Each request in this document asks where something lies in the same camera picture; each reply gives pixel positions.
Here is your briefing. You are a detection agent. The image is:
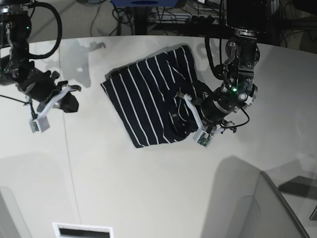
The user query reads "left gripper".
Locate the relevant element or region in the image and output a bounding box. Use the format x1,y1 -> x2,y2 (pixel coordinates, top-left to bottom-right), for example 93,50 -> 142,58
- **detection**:
200,86 -> 245,126

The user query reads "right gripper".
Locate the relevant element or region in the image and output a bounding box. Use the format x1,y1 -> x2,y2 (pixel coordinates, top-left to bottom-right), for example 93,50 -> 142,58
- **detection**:
16,70 -> 82,113

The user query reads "navy white striped t-shirt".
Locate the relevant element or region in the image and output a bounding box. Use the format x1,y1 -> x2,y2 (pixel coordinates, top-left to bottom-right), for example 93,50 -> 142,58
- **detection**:
101,45 -> 206,148

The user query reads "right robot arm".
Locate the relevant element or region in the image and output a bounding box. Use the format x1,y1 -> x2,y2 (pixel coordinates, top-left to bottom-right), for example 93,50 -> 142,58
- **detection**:
0,0 -> 81,113

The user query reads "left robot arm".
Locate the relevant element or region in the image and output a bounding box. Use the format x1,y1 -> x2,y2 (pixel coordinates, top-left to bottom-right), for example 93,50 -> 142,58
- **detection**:
201,0 -> 267,130

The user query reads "grey chair back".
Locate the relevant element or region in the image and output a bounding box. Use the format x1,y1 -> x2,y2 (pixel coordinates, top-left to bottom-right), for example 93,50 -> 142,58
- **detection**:
201,156 -> 309,238

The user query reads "black power strip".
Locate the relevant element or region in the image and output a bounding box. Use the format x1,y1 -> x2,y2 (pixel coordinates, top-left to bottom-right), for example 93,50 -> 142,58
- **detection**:
148,12 -> 219,24

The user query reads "black table leg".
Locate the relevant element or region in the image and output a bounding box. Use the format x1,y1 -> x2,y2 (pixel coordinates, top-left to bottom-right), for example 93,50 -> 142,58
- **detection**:
132,7 -> 152,35

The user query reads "white slotted box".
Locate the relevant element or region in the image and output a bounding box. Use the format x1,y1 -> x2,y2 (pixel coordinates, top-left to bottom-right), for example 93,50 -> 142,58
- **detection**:
52,222 -> 114,238

